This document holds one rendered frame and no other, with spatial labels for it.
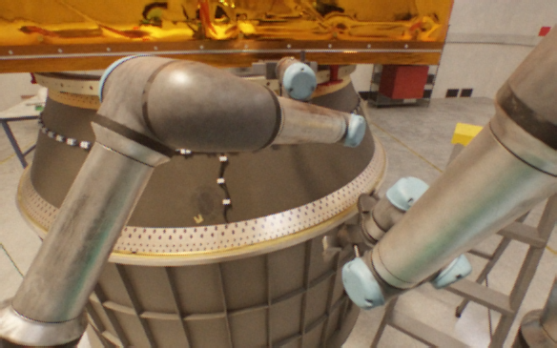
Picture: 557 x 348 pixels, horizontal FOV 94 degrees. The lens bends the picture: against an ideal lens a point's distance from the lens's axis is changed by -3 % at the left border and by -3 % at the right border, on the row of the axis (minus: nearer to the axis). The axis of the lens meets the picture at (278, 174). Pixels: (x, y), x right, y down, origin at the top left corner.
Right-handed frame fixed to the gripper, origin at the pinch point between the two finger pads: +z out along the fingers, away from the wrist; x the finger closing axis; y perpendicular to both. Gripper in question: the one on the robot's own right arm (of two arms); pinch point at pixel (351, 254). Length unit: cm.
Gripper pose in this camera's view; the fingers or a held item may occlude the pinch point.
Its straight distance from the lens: 79.0
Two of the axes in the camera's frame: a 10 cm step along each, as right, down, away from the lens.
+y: 0.8, 8.0, -6.0
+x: 9.8, 0.5, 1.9
